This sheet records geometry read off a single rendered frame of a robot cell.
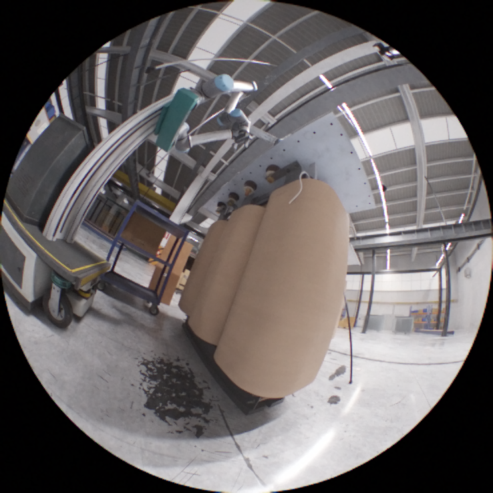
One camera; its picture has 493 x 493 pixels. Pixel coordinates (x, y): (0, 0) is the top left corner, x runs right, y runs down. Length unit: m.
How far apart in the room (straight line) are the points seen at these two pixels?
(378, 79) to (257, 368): 4.81
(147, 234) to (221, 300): 0.99
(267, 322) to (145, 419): 0.54
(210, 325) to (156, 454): 0.67
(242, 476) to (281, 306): 0.58
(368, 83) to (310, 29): 6.16
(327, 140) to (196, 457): 1.37
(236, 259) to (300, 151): 0.75
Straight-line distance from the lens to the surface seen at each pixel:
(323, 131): 0.89
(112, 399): 0.64
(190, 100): 1.11
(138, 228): 1.50
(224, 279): 0.79
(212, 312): 0.81
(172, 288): 2.06
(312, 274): 0.47
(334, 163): 0.99
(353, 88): 4.36
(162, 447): 0.57
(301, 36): 9.91
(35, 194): 0.92
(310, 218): 0.55
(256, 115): 8.54
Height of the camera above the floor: 0.52
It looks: 19 degrees up
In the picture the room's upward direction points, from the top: 20 degrees clockwise
